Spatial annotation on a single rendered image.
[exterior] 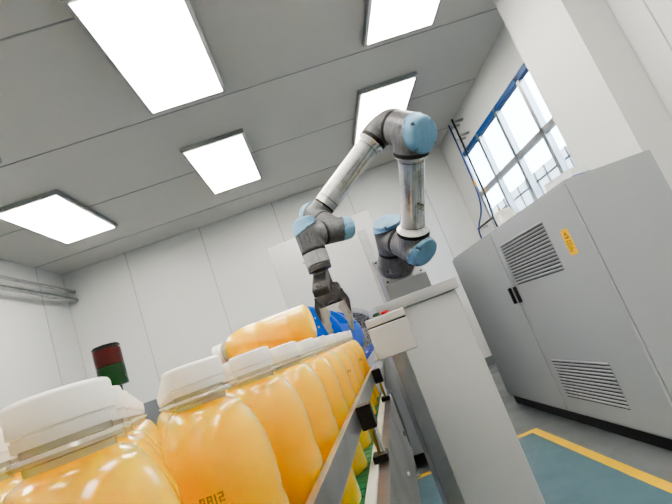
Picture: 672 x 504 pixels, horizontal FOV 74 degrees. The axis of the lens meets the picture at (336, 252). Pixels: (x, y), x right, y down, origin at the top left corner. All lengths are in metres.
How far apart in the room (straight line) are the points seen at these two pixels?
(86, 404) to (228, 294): 6.55
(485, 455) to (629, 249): 1.37
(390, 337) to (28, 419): 0.95
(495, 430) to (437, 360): 0.30
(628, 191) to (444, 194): 4.64
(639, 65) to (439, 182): 3.88
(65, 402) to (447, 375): 1.55
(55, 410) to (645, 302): 2.57
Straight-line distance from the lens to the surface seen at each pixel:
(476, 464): 1.76
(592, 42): 3.87
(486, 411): 1.74
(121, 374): 1.19
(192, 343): 6.83
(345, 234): 1.37
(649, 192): 2.80
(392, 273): 1.76
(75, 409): 0.20
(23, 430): 0.21
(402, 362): 1.18
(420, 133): 1.41
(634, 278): 2.63
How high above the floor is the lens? 1.07
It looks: 11 degrees up
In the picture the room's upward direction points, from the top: 20 degrees counter-clockwise
